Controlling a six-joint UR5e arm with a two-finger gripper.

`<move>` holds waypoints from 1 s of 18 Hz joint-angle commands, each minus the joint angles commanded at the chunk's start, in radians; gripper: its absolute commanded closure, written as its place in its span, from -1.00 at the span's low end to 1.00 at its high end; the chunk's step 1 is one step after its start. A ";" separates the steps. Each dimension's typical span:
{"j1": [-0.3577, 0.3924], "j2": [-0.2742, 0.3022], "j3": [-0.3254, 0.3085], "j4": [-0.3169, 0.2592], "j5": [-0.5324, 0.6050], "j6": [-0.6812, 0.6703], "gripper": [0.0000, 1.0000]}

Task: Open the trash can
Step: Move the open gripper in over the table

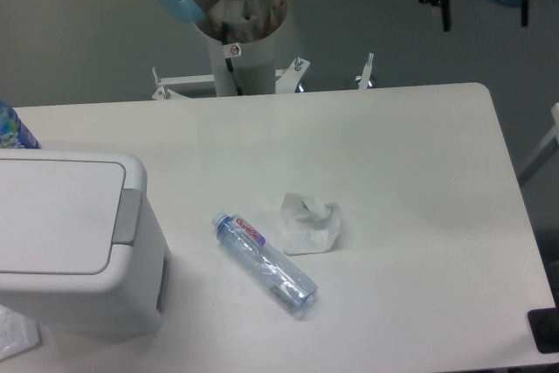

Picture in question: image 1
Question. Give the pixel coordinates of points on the black clamp device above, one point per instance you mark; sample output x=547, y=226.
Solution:
x=544, y=326

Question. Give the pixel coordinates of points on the blue labelled bottle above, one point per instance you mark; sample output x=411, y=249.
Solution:
x=14, y=134

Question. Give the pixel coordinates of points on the white frame leg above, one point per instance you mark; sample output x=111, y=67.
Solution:
x=541, y=153

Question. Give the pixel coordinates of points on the clear plastic water bottle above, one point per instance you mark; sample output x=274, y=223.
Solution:
x=270, y=267

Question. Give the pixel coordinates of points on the white push-lid trash can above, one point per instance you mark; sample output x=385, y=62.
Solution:
x=81, y=247

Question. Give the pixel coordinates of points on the crumpled white tissue pack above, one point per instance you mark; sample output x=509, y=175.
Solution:
x=308, y=225

